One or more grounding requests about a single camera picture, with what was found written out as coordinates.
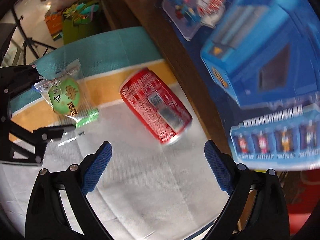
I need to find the green clear snack wrapper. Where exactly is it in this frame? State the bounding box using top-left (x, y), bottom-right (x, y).
top-left (34, 59), bottom-right (99, 128)

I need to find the red cola can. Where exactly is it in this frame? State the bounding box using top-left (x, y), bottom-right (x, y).
top-left (119, 68), bottom-right (193, 145)

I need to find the black tripod stand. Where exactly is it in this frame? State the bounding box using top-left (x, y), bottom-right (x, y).
top-left (0, 7), bottom-right (58, 66)

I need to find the green gift bag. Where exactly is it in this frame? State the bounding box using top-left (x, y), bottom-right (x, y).
top-left (62, 0), bottom-right (101, 45)

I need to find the dark wooden tv cabinet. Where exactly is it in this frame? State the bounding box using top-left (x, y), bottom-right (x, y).
top-left (100, 0), bottom-right (320, 230)

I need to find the blue toy truck box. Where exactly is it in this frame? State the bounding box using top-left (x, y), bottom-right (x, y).
top-left (157, 0), bottom-right (319, 171)

